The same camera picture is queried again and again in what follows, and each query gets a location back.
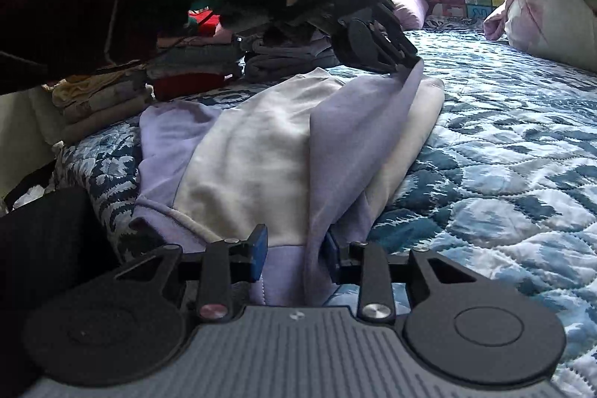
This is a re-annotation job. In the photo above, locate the cream and lavender sweatshirt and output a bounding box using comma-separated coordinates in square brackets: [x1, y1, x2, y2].
[128, 57, 446, 308]

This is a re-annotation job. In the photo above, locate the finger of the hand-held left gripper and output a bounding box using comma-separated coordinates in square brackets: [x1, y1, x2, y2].
[374, 1, 419, 59]
[385, 48, 414, 75]

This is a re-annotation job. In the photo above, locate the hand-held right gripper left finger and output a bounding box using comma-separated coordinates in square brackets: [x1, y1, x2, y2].
[112, 223, 270, 324]

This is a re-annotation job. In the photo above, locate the stack of grey folded garments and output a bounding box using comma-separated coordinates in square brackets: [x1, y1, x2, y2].
[243, 25, 343, 84]

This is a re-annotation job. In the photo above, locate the person's left forearm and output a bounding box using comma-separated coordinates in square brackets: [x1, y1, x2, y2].
[0, 0, 299, 95]

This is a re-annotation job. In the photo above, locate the blue patterned quilt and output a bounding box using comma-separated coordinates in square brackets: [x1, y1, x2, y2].
[56, 27, 597, 398]

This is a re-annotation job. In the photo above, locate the stack of colourful folded clothes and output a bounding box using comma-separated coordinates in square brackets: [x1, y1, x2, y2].
[44, 4, 243, 144]

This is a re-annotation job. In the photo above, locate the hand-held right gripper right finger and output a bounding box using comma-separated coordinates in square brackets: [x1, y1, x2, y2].
[325, 231, 479, 325]

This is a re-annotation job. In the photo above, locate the pile of pale bedding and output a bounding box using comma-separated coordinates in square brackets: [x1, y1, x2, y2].
[482, 0, 597, 68]

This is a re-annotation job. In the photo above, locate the lavender pillow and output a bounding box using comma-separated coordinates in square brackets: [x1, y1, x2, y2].
[387, 0, 430, 30]

